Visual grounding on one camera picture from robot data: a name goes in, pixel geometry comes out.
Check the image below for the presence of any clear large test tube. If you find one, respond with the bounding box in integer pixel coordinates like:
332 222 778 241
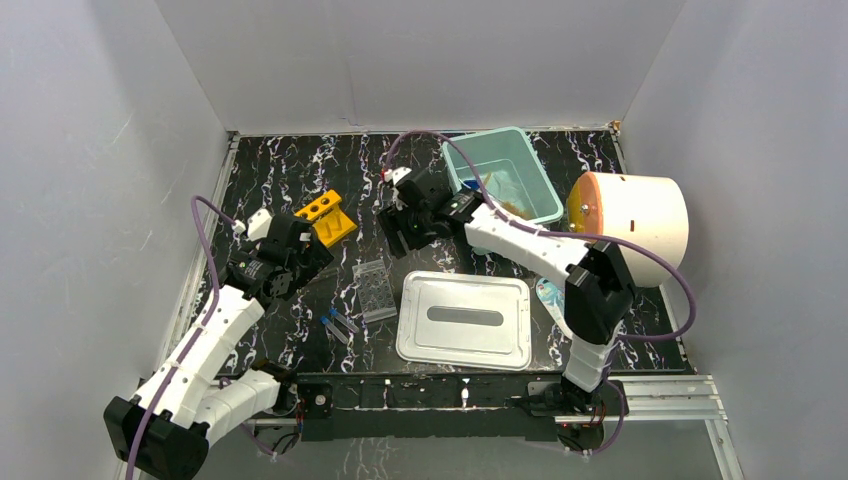
309 267 340 285

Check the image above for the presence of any yellow test tube rack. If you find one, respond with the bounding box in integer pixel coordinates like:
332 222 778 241
295 190 357 248

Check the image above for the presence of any blue capped tube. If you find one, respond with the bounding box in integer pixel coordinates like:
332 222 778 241
320 316 349 345
329 308 360 333

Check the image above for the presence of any brown bristle tube brush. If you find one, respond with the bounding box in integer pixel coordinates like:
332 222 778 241
495 200 535 220

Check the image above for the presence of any white bin lid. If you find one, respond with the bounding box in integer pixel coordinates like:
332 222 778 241
396 271 532 371

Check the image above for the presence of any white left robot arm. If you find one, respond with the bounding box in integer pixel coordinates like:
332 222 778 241
104 209 333 479

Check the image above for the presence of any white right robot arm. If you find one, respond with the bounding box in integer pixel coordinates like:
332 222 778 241
377 167 635 414

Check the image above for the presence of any clear well plate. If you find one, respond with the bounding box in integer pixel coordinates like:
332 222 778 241
353 259 398 324

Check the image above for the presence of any mint green plastic bin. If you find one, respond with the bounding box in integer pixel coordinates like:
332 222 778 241
441 127 564 261

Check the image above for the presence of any blue packaged tool blister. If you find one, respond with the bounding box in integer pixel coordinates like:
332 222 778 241
535 278 573 339

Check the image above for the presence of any white orange centrifuge drum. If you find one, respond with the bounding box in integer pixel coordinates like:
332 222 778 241
566 172 689 268

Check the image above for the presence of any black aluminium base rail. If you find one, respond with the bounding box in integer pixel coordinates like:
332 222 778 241
129 370 730 458

